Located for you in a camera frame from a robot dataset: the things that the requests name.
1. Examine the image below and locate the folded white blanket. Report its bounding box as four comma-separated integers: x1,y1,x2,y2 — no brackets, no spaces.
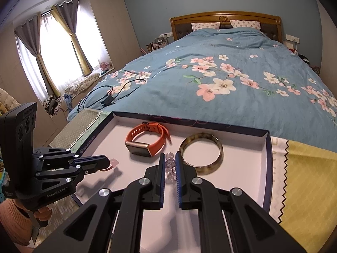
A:
64,73,101,93

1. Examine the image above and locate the black charger cable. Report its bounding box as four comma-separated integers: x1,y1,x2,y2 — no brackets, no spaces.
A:
78,78,148,112

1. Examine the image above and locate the blue floral duvet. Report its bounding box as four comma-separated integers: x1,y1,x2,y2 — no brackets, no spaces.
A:
67,28,337,153

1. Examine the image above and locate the bright window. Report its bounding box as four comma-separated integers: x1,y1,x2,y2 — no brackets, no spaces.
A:
18,3,102,95

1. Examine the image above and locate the tortoiseshell bangle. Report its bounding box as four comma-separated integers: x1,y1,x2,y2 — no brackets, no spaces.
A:
179,132,224,176

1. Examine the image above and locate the bedside clutter with dark items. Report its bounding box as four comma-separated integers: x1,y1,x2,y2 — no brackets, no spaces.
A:
287,43,320,70

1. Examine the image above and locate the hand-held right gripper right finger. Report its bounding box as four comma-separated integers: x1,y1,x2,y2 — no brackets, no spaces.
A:
175,151,307,253

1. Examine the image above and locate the green quilted mat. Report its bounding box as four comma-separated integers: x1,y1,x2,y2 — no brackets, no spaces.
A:
49,108,114,155

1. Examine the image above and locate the clear crystal bead bracelet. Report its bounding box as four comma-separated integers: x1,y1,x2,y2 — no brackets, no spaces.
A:
164,151,177,183

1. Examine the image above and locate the pile of clothes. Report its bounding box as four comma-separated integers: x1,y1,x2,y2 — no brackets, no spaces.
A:
43,94,73,117

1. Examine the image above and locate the wooden headboard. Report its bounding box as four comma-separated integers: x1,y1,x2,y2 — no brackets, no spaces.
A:
170,12,283,44

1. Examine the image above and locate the grey and yellow curtain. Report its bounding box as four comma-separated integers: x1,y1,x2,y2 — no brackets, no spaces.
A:
14,12,64,103
51,0,94,76

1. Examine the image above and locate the white spotted pillow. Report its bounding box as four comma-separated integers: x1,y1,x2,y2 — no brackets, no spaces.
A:
230,20,262,29
191,22,221,32

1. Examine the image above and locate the orange smartwatch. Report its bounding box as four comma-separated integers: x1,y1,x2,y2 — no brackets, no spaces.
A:
125,121,173,159

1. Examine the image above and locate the person's left hand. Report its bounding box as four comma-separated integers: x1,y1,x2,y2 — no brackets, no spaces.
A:
33,206,53,218

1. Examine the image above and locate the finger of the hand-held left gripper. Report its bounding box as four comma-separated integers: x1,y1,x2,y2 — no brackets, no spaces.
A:
32,147,110,165
35,163,110,187

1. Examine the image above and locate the bedside clutter of bottles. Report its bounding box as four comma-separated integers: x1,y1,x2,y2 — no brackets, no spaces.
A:
146,37,169,54

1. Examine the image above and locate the beige quilted cushion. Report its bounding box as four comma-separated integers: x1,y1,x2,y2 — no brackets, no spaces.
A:
0,88,21,117

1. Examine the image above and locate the white tray with dark rim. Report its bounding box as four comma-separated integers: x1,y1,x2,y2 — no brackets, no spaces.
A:
74,111,273,253

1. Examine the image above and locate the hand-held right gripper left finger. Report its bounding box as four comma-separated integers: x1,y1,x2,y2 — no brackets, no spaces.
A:
33,153,169,253

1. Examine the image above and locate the pink hair tie with charm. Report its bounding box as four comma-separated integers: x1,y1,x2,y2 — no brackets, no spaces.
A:
100,158,119,172

